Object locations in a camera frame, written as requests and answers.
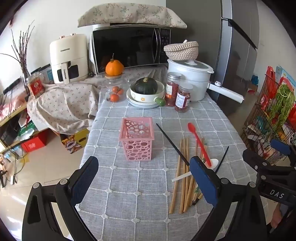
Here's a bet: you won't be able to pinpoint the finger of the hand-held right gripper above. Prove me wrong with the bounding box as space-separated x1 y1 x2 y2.
242 149 282 177
270 138 296 163

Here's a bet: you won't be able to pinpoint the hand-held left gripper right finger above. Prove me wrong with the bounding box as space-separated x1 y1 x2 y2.
189 156 269 241

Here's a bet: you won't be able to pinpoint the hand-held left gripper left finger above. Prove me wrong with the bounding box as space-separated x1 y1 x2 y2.
22 156 99 241

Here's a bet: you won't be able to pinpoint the chopstick pair green print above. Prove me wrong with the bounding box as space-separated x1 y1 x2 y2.
191 138 208 206

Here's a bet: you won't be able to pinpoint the bundle of bare wooden chopsticks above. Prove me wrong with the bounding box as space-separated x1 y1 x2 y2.
169 137 205 214

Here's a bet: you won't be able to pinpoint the white plastic spoon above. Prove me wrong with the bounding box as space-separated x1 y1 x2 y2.
171 159 219 182

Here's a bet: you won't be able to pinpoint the long black chopstick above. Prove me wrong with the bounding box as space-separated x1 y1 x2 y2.
156 123 191 166
215 146 229 173

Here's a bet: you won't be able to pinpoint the red plastic spoon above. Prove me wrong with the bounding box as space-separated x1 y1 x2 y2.
187 123 212 167

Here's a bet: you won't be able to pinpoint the pink perforated utensil basket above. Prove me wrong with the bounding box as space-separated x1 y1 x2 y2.
119 117 155 162

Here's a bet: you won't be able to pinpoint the person's right hand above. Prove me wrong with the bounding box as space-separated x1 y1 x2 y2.
270 203 292 229

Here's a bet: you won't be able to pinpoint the yellow printed cardboard box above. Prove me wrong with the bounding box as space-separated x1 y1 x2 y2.
60 128 90 154

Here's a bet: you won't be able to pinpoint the green long beans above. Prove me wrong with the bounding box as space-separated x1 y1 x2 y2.
268 84 296 133

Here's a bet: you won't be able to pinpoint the grey checked tablecloth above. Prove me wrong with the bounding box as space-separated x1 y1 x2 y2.
79 67 275 241

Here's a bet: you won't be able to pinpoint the red plastic bag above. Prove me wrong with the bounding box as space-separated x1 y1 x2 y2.
261 66 282 111

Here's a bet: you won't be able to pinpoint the red gift box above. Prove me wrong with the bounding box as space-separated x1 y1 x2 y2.
21 136 49 153

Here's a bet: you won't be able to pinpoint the blue printed carton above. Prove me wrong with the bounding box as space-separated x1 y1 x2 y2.
275 66 296 84

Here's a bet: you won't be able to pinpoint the floral beige cloth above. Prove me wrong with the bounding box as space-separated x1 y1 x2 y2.
26 66 169 135

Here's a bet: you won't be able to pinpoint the clear jar red label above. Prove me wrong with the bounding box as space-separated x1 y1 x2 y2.
174 83 194 113

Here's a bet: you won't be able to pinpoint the grey refrigerator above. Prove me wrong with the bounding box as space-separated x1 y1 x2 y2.
166 0 258 117

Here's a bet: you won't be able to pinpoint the glass jar wooden lid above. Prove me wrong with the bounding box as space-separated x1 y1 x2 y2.
98 74 130 103

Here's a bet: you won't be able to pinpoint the clear jar silver lid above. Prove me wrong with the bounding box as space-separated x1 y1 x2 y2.
165 72 182 107

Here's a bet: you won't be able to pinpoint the wooden shelf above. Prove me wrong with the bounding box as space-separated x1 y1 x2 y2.
0 100 31 154

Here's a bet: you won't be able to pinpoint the white electric cooking pot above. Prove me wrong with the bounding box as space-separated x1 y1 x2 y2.
167 58 245 103

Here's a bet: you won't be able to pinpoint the red snack jar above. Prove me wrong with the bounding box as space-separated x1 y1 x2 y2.
25 75 46 99

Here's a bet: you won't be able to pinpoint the dark green pumpkin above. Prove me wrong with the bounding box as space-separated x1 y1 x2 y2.
134 77 159 95

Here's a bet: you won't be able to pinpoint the orange pumpkin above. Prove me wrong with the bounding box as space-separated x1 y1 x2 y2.
105 53 125 76

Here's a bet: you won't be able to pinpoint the white air fryer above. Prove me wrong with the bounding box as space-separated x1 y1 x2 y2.
49 34 89 84

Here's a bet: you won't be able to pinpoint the black microwave oven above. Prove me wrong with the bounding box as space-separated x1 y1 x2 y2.
91 24 172 75

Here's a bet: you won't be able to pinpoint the dry bare branches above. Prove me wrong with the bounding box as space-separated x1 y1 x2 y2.
0 20 36 78

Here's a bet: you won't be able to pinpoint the floral pillow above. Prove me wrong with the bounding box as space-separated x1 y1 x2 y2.
77 3 188 29

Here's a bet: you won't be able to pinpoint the black wire rack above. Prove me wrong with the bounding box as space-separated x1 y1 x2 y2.
240 67 296 165

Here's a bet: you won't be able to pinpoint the white bowl green handle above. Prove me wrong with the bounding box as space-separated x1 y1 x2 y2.
130 81 166 107

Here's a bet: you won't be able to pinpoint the woven rope basket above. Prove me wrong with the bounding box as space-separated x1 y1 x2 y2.
163 40 199 61

